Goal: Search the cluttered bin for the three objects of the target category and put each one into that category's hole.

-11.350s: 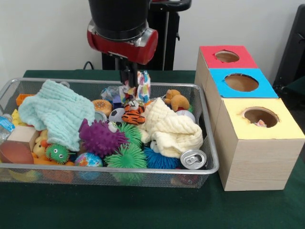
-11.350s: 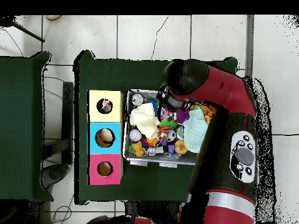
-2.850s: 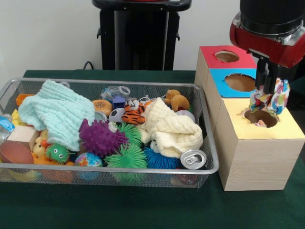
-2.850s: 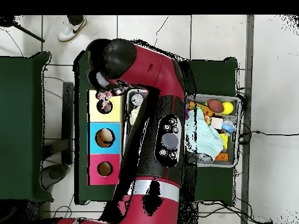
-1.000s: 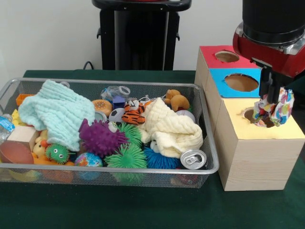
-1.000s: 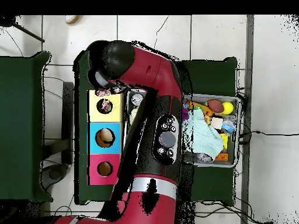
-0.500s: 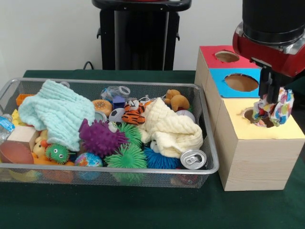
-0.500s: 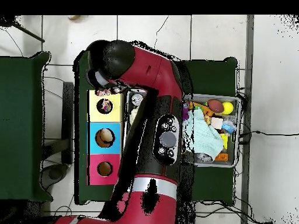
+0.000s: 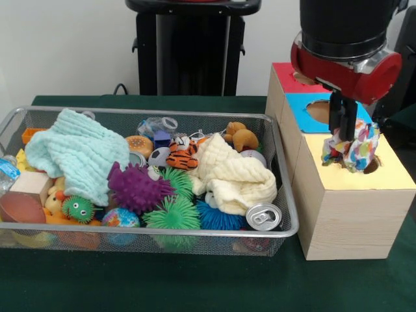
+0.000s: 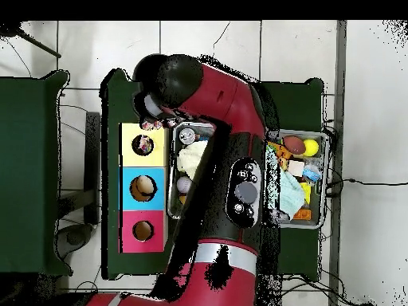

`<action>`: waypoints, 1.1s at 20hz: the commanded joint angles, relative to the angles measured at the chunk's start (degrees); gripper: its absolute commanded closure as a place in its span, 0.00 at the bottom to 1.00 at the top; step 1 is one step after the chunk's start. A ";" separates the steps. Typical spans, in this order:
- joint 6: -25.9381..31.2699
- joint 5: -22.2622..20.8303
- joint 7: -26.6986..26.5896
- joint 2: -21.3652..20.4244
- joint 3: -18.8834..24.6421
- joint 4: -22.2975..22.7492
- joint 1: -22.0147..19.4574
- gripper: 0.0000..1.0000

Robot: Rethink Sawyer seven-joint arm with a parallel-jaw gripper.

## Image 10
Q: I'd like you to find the clear mesh bin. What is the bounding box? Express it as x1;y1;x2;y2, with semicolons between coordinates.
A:
167;120;330;230

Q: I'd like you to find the pale yellow cloth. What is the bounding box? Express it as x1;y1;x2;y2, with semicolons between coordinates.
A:
177;140;209;181

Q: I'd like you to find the white ball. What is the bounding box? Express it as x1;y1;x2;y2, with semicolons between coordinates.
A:
176;176;194;194

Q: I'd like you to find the brown toy football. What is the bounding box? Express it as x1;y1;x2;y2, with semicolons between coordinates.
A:
283;135;307;155

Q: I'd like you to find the silver drink can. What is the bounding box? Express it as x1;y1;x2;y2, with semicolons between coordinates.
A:
178;127;196;145

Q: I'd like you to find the clear plastic bottle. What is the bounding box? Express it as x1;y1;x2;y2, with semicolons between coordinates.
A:
303;164;323;185

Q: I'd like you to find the orange toy brick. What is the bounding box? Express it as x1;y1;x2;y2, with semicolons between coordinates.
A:
292;209;313;222

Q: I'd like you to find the yellow ball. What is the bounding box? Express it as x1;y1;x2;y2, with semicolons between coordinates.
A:
302;139;320;157

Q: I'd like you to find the dark green side table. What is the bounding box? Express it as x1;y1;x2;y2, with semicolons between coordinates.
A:
0;69;71;277

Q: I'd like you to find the black tripod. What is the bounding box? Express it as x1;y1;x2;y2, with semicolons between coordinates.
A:
0;22;63;60

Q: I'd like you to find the black cable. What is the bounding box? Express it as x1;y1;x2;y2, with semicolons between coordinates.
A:
326;175;408;190

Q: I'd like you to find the dark green table cloth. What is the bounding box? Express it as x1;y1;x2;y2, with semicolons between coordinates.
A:
100;69;326;281

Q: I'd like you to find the mint green cloth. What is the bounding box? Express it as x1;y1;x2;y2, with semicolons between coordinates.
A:
279;171;307;219

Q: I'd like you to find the colourful patterned fabric toy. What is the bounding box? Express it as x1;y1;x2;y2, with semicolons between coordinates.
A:
140;117;167;132

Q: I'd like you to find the plain wooden block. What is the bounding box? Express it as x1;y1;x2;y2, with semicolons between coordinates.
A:
288;159;306;178

